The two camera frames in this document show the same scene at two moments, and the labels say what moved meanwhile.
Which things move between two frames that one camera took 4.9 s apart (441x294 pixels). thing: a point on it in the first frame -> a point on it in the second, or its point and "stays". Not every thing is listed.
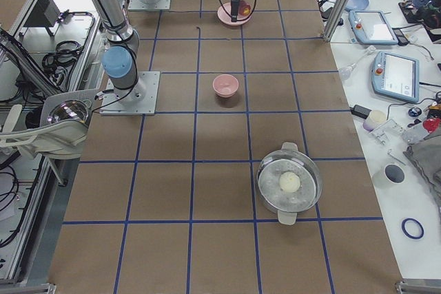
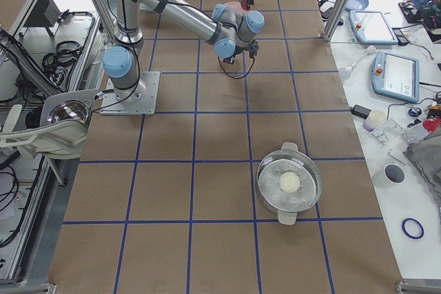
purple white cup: x=375 y=118 stays
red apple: x=246 y=10 -> x=244 y=3
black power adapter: x=360 y=111 stays
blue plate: x=357 y=1 stays
